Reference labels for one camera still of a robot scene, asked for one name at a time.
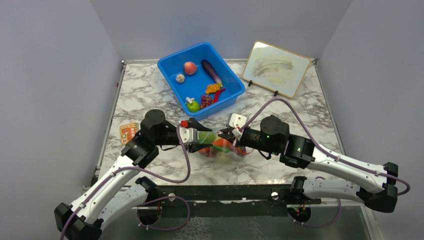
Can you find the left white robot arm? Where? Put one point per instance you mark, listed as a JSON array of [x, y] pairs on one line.
[[87, 216]]

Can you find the purple eggplant toy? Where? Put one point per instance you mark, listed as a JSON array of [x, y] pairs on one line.
[[210, 70]]

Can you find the orange card tile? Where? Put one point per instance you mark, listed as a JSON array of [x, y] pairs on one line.
[[127, 132]]

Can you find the white garlic toy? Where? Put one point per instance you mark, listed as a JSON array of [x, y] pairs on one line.
[[180, 78]]

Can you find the clear zip bag orange zipper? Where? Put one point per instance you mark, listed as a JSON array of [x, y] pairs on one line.
[[241, 154]]

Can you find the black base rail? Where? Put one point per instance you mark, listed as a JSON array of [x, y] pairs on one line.
[[214, 201]]

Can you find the gold framed whiteboard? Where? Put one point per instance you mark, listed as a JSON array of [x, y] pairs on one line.
[[276, 69]]

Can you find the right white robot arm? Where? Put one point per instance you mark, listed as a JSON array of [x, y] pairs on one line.
[[367, 183]]

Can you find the red chili toy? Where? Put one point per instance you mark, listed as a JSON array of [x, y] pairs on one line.
[[217, 94]]

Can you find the blue plastic bin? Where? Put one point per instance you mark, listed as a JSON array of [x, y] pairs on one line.
[[194, 86]]

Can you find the orange carrot toy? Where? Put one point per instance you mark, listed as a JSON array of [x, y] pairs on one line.
[[209, 152]]

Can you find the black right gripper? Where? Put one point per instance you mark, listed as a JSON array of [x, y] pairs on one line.
[[227, 133]]

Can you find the small orange pepper toy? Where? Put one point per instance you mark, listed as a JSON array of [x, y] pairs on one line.
[[212, 88]]

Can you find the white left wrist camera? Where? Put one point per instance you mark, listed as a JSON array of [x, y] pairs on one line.
[[187, 134]]

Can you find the white mushroom toy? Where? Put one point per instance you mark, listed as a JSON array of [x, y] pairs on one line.
[[189, 100]]

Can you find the peach toy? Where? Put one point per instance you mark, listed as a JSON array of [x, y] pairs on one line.
[[189, 68]]

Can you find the red grapes toy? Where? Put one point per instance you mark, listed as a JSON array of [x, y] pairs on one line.
[[206, 100]]

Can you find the green artichoke toy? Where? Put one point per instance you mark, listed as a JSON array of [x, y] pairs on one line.
[[206, 137]]

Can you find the green lime toy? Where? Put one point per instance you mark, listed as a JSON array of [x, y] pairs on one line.
[[193, 106]]

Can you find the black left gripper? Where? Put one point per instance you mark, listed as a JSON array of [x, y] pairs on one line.
[[194, 123]]

